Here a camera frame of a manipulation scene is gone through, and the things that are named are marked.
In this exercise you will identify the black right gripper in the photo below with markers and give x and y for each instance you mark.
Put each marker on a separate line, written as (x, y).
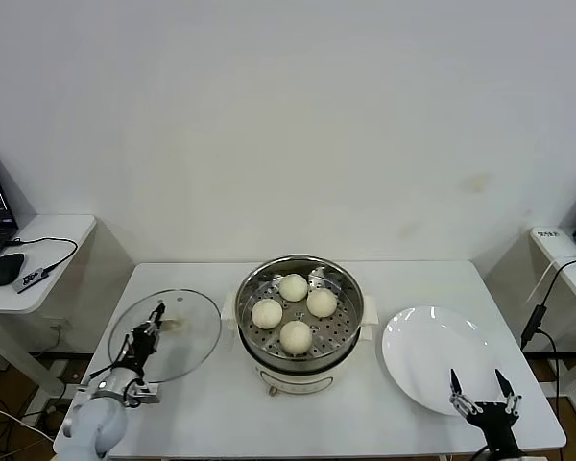
(496, 422)

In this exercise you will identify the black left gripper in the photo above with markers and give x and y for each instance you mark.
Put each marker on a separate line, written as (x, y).
(141, 348)

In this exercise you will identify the white steamed baozi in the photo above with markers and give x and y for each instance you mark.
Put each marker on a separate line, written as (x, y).
(294, 287)
(322, 303)
(295, 337)
(267, 314)

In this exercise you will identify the perforated stainless steel steamer basket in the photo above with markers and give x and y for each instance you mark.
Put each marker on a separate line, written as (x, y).
(341, 336)

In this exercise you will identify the white round plate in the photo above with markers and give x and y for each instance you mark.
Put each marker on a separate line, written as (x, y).
(432, 355)

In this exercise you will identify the white side table rounded corner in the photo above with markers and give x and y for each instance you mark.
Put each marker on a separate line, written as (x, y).
(53, 230)

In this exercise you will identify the black computer mouse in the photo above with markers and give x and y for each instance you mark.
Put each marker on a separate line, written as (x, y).
(5, 269)

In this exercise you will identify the cream electric cooker base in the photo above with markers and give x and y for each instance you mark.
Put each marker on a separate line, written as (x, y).
(293, 384)

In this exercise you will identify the small printed label sticker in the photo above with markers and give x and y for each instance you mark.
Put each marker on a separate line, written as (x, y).
(547, 235)

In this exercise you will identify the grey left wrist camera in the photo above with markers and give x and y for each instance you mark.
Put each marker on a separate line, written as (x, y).
(144, 394)

